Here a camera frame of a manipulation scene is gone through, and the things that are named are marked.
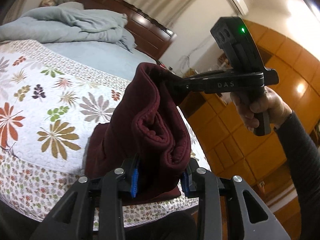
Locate beige curtain behind headboard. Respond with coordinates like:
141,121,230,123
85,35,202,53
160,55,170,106
96,0,220,29

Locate floral quilted bedspread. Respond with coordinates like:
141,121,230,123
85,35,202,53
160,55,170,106
0,39,210,232

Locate dark wooden headboard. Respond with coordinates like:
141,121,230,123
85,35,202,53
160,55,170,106
75,0,177,60

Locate person's right hand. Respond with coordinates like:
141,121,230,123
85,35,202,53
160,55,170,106
230,86,293,131

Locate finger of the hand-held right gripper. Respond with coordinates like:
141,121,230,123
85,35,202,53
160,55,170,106
149,68,193,105

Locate person's right forearm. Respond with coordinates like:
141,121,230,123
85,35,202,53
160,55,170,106
276,111,320,240

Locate maroon pants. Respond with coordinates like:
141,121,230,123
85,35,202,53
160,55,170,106
84,62,192,205

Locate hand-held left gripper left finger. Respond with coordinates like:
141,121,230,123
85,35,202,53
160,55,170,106
30,155,141,240

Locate person's dark trousers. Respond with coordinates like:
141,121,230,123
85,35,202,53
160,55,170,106
124,210,198,240

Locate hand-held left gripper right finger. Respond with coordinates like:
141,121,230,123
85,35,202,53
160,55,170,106
182,158,291,240

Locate grey-blue comforter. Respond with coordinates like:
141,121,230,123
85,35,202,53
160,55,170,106
0,2,137,53

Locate wooden wardrobe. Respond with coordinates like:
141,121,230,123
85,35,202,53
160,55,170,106
180,20,320,205

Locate light blue bed sheet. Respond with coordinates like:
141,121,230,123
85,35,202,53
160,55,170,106
42,41,160,83

